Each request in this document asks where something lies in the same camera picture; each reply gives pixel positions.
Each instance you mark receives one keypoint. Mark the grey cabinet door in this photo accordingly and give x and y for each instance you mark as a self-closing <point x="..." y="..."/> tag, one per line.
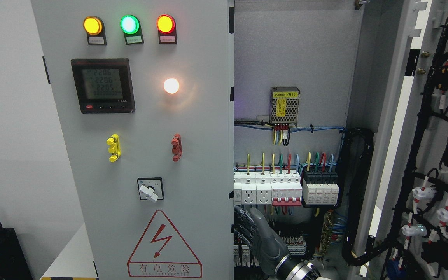
<point x="178" y="88"/>
<point x="412" y="237"/>

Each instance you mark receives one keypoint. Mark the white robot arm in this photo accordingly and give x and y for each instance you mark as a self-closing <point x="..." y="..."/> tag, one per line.
<point x="291" y="268"/>

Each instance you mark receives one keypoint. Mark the red terminal connector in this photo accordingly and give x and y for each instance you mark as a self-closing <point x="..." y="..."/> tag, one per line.
<point x="176" y="147"/>

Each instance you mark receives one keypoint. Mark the white socket and breaker row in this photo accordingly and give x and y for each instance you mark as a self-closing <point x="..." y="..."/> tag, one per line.
<point x="268" y="188"/>

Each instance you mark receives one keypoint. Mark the metal mesh power supply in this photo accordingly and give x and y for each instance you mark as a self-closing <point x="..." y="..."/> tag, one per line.
<point x="284" y="105"/>

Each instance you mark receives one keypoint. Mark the black surge protector module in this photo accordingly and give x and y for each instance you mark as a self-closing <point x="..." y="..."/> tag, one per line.
<point x="320" y="188"/>

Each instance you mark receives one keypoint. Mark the yellow terminal connector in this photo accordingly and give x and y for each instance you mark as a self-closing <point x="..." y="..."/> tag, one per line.
<point x="114" y="147"/>

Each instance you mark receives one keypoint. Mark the lower relay terminal row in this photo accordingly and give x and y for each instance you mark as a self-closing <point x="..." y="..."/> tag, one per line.
<point x="295" y="240"/>

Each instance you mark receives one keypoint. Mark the red electric hazard sticker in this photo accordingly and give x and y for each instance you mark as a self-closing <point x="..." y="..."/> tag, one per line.
<point x="162" y="252"/>

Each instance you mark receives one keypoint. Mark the red indicator lamp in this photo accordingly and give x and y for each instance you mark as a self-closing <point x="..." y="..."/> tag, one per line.
<point x="166" y="27"/>

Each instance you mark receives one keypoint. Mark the black digital power meter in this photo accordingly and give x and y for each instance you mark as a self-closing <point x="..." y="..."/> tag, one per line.
<point x="103" y="85"/>

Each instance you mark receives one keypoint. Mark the brass ground terminal bar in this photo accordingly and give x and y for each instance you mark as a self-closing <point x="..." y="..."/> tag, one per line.
<point x="327" y="233"/>

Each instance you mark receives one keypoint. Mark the green indicator lamp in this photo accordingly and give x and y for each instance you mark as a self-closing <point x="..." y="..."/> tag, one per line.
<point x="131" y="30"/>

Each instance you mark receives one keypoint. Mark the yellow indicator lamp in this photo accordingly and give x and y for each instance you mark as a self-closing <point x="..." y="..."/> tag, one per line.
<point x="95" y="31"/>

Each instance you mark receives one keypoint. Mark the black box at left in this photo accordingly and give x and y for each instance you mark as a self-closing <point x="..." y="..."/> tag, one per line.
<point x="13" y="265"/>

